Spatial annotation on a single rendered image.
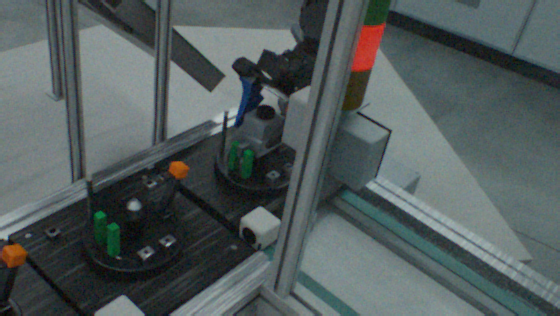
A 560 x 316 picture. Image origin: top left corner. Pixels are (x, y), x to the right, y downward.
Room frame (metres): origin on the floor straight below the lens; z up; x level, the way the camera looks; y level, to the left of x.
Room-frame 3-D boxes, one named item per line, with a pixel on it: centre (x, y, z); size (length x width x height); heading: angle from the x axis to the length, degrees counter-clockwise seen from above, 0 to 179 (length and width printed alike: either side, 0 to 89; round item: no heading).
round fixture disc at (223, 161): (0.79, 0.04, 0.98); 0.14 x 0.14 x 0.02
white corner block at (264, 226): (0.65, 0.01, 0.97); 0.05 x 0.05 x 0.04; 56
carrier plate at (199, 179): (0.79, 0.04, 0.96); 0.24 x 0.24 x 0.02; 56
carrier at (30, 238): (0.58, 0.18, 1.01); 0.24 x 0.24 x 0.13; 56
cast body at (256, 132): (0.78, 0.04, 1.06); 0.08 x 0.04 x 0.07; 146
